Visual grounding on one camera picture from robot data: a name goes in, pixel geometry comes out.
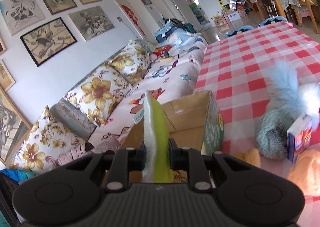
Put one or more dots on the blue stool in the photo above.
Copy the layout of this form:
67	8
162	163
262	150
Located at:
239	30
272	20

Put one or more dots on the black framed bird picture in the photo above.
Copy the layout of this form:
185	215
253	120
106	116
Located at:
45	41

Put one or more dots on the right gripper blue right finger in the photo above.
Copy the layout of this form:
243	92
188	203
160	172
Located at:
177	156

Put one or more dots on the blue stool left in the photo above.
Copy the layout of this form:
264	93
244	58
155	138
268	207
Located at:
239	30

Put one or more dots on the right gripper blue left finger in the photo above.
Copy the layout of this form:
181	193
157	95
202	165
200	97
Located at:
140	157

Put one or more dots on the grey sketch portrait picture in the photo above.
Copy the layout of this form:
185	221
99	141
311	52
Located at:
91	22

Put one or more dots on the pile of blue bedding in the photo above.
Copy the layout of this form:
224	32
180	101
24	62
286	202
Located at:
175	34

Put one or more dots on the red white checkered tablecloth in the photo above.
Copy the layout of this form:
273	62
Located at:
236	69

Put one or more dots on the sofa with cartoon cover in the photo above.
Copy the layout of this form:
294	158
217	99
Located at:
49	143

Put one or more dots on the cardboard box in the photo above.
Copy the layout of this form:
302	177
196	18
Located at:
195	121

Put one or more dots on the small blue white box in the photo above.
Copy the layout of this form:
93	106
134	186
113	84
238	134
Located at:
298	137

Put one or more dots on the floral cushion far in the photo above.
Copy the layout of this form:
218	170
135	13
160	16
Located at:
133	61

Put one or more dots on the floral cushion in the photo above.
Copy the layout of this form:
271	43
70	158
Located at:
99	93
133	61

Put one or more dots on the blue white fur scarf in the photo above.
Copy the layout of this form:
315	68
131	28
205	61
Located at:
286	93

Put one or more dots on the blue stool right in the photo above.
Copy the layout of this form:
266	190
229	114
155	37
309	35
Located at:
272	20

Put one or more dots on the grey lace cushion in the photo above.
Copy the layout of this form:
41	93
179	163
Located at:
71	117

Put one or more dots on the teal fluffy knit hat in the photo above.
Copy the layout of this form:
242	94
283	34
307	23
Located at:
271	134

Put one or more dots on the panda drawing picture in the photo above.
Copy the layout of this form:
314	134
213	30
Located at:
20	14

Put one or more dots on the orange plush toy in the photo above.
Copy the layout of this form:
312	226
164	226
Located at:
251	157

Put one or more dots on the floral cushion middle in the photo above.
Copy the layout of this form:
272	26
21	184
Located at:
99	93

